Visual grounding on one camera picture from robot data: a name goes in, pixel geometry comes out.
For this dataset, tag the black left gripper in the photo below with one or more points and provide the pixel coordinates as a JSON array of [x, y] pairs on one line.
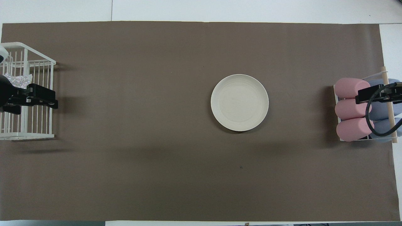
[[8, 97]]

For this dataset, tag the blue plastic cup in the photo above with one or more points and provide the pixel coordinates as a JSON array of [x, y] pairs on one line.
[[381, 127], [374, 82], [380, 111]]

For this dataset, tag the round cream plate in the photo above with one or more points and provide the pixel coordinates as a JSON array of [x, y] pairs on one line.
[[239, 102]]

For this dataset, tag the pink plastic cup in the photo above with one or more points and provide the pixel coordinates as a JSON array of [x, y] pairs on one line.
[[355, 129], [351, 110], [345, 88]]

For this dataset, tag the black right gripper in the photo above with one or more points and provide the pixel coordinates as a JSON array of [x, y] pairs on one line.
[[396, 95]]

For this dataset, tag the brown table mat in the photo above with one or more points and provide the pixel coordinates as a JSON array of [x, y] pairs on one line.
[[157, 94]]

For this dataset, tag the silver mesh sponge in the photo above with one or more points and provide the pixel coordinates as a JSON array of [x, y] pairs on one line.
[[20, 81]]

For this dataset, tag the cup rack with wooden rod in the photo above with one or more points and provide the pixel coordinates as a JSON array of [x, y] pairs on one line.
[[393, 128]]

